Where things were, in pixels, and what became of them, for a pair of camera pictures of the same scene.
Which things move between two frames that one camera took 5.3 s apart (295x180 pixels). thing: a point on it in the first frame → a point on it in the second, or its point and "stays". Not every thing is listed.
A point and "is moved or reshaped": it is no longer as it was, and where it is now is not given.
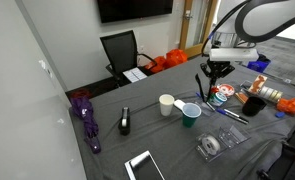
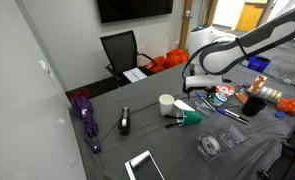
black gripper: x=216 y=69 → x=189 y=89
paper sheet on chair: x=134 y=74 stays
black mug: x=253 y=106 stays
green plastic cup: x=190 y=112 is moved or reshaped
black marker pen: x=236 y=115 stays
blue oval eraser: x=279 y=114 stays
